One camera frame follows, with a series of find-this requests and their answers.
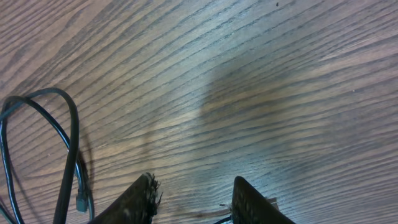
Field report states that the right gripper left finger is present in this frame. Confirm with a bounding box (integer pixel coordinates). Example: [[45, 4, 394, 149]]
[[88, 172, 160, 224]]

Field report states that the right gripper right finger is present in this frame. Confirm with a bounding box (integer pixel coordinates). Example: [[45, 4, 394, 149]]
[[231, 176, 294, 224]]

